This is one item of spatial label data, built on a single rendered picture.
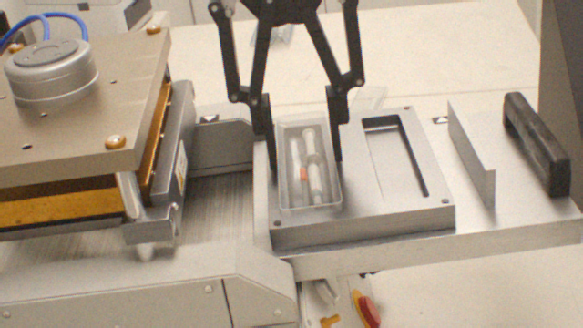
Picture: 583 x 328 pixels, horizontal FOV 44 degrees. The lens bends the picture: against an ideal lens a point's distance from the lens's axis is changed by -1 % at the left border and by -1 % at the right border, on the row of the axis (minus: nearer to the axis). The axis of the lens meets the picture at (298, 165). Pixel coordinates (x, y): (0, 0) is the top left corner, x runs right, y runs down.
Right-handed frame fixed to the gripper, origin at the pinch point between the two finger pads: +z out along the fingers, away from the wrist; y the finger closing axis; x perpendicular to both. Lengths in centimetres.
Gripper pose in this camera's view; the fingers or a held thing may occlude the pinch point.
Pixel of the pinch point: (301, 130)
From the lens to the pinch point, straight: 70.9
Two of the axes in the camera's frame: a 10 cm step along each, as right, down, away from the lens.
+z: 1.2, 8.5, 5.1
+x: -0.5, -5.1, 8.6
